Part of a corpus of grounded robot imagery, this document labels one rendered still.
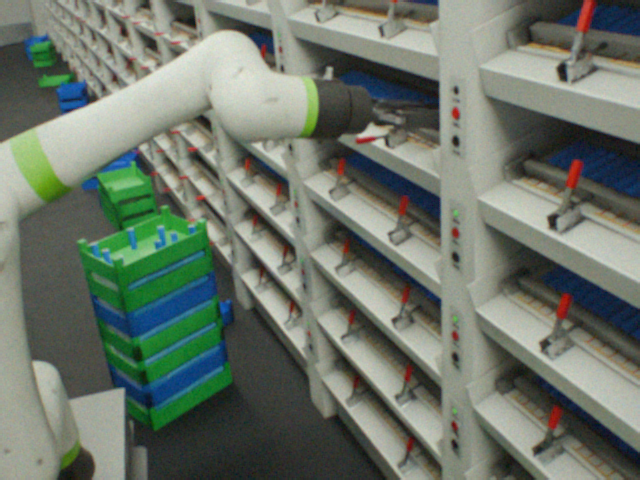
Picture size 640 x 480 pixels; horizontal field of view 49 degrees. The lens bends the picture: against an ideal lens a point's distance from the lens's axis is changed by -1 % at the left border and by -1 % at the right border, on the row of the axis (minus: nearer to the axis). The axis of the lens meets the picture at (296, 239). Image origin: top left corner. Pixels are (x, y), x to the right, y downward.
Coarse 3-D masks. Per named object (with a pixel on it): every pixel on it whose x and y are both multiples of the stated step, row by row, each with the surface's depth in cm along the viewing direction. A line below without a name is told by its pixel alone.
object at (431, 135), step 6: (408, 132) 129; (414, 132) 127; (420, 132) 125; (426, 132) 123; (432, 132) 122; (438, 132) 121; (408, 138) 127; (420, 138) 124; (426, 138) 124; (432, 138) 122; (438, 138) 120; (420, 144) 123; (432, 144) 121; (438, 144) 121; (432, 150) 120
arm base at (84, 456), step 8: (80, 448) 136; (80, 456) 135; (88, 456) 138; (72, 464) 133; (80, 464) 134; (88, 464) 137; (64, 472) 131; (72, 472) 133; (80, 472) 134; (88, 472) 135
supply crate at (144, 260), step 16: (144, 224) 209; (160, 224) 213; (176, 224) 212; (192, 224) 205; (80, 240) 195; (112, 240) 203; (128, 240) 206; (144, 240) 210; (192, 240) 198; (208, 240) 202; (112, 256) 202; (128, 256) 201; (144, 256) 188; (160, 256) 192; (176, 256) 196; (96, 272) 193; (112, 272) 185; (128, 272) 185; (144, 272) 189
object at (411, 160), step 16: (336, 64) 165; (352, 64) 166; (368, 128) 139; (384, 128) 136; (352, 144) 143; (368, 144) 135; (384, 144) 130; (416, 144) 126; (384, 160) 132; (400, 160) 124; (416, 160) 121; (432, 160) 119; (416, 176) 122; (432, 176) 116; (432, 192) 119
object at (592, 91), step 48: (528, 0) 96; (576, 0) 99; (624, 0) 90; (480, 48) 96; (528, 48) 94; (576, 48) 82; (624, 48) 81; (528, 96) 90; (576, 96) 81; (624, 96) 76
